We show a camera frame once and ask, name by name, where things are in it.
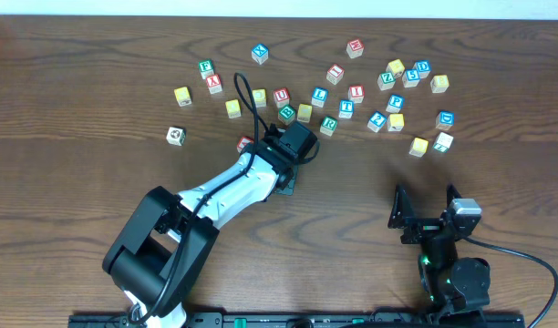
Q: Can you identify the white symbol block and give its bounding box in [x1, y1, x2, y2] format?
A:
[166, 127, 186, 146]

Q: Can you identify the green B block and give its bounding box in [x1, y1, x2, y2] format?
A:
[278, 105, 296, 126]

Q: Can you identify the red I block upper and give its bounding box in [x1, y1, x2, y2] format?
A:
[326, 64, 345, 85]

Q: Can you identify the red i block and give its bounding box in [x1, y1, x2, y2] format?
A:
[326, 64, 345, 85]
[348, 85, 365, 103]

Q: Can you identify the red H block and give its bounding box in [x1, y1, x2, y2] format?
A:
[346, 38, 365, 59]

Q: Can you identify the blue P block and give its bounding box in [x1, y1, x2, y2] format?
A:
[386, 94, 405, 113]

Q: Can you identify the red Y block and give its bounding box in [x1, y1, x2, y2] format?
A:
[205, 74, 222, 94]

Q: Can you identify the yellow block far left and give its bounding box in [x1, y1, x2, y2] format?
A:
[174, 87, 191, 107]

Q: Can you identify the yellow block beside B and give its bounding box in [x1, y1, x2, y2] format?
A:
[297, 104, 313, 123]

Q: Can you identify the green F block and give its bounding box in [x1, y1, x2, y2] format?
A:
[198, 59, 214, 79]

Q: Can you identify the blue T block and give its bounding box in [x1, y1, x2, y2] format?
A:
[338, 100, 355, 118]

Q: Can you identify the red A block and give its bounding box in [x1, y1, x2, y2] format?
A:
[236, 136, 253, 153]

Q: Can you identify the blue 5 block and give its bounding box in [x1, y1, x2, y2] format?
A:
[402, 69, 420, 88]

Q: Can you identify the yellow block centre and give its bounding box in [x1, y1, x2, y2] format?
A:
[252, 88, 267, 108]

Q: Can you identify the yellow block beside 2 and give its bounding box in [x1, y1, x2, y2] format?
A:
[387, 113, 405, 132]

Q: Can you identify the blue D block lower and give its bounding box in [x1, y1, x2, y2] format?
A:
[436, 111, 455, 131]

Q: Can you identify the green R block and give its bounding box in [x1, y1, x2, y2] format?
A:
[320, 116, 338, 137]

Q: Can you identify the yellow block top right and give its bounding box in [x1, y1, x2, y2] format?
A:
[386, 59, 405, 78]

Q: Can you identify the yellow block lower right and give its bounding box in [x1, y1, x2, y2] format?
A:
[408, 138, 429, 158]

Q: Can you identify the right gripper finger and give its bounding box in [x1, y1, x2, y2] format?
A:
[447, 184, 461, 214]
[387, 184, 415, 229]

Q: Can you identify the white green Z block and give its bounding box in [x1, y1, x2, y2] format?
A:
[433, 132, 454, 153]

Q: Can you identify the red I block lower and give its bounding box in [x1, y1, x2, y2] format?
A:
[348, 85, 365, 103]

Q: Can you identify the yellow block far right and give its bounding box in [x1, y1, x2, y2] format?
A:
[430, 75, 450, 94]

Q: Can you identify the blue d block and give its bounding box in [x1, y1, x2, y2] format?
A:
[436, 111, 455, 131]
[413, 60, 431, 79]

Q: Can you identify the red U block upper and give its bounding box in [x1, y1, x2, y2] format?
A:
[273, 87, 291, 108]

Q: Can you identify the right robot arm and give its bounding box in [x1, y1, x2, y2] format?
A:
[387, 185, 491, 324]

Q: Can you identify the yellow block left middle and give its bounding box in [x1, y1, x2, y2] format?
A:
[225, 99, 242, 118]

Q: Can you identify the blue X block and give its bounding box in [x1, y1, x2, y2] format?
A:
[251, 44, 269, 65]

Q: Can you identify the blue L block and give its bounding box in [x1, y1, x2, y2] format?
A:
[311, 87, 328, 108]

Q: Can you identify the blue 2 block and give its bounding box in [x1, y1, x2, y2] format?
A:
[367, 111, 388, 133]

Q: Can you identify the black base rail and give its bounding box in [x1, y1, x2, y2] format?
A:
[67, 310, 526, 328]

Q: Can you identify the blue D block upper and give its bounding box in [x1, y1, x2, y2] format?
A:
[413, 60, 431, 79]

